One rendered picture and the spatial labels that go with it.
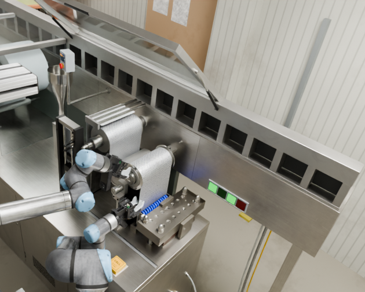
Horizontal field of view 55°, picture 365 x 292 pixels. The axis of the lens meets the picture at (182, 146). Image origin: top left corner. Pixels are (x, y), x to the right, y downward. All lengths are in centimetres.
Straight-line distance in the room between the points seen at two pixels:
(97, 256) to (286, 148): 90
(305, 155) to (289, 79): 156
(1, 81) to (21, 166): 161
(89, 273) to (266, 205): 90
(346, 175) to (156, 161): 90
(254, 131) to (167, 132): 54
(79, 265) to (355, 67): 229
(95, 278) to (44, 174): 114
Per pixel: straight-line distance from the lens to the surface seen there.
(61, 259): 137
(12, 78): 88
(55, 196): 140
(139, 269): 184
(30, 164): 244
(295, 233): 180
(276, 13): 305
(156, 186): 190
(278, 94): 314
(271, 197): 174
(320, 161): 156
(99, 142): 184
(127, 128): 189
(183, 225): 190
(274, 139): 160
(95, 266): 135
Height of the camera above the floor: 240
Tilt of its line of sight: 34 degrees down
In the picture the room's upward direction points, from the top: 11 degrees clockwise
